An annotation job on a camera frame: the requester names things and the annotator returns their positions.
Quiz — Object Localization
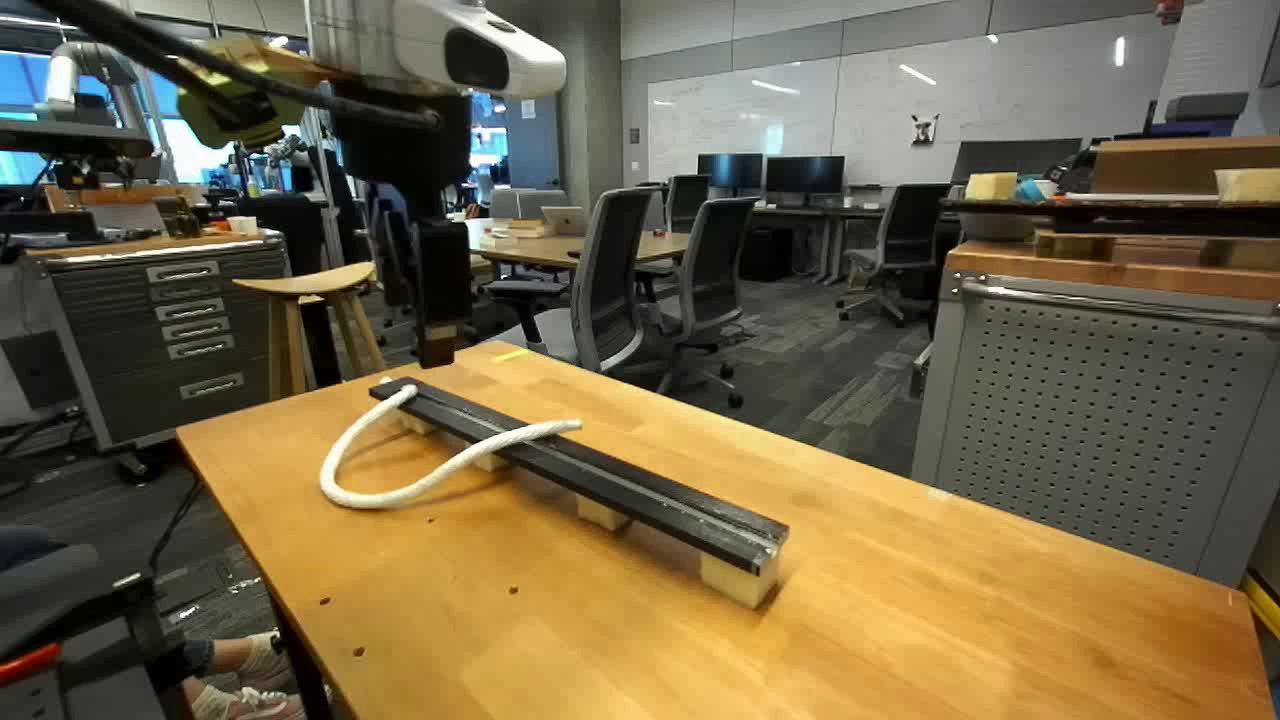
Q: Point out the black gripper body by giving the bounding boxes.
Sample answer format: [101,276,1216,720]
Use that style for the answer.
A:
[328,91,479,232]

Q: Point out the white braided rope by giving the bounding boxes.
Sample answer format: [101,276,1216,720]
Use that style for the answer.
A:
[315,378,590,515]

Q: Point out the round wooden meeting table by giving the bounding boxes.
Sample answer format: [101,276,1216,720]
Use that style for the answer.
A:
[459,214,692,276]

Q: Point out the wooden stool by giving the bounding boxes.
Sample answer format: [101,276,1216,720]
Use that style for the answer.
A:
[233,258,393,398]

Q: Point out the black mesh office chair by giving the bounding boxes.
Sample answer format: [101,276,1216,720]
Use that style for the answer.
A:
[838,178,954,329]
[638,191,760,410]
[483,182,661,378]

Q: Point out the gray drawer cabinet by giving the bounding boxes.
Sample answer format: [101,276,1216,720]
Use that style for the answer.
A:
[30,226,293,450]

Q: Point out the black computer monitor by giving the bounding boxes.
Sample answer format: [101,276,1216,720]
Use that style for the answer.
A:
[766,152,850,203]
[696,146,767,201]

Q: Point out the long computer desk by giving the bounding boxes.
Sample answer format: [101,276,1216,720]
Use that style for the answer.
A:
[742,191,891,289]

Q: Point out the person's sneaker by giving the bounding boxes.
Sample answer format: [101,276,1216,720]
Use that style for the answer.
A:
[181,626,307,720]

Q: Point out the beige foam block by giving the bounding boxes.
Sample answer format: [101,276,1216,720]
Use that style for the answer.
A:
[960,166,1023,206]
[1212,165,1280,206]

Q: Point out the black flat tray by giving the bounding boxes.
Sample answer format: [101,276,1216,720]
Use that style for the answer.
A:
[942,189,1280,240]

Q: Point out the gray perforated metal cabinet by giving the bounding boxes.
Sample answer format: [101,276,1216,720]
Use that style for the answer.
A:
[912,240,1280,590]

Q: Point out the wooden pallet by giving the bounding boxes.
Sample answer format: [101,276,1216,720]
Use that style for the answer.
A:
[1027,223,1280,270]

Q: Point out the brown cardboard box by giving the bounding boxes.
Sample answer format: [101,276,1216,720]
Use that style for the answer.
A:
[1089,130,1280,201]

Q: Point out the wrist camera mount plate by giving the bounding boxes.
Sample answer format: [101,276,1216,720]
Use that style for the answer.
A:
[176,35,352,152]

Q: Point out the long black rail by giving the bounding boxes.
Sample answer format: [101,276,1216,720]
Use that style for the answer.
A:
[368,375,794,580]

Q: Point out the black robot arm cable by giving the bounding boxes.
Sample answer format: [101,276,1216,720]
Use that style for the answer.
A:
[35,0,450,130]

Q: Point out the white rail support block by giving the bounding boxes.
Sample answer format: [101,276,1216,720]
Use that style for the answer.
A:
[696,542,789,614]
[568,486,638,534]

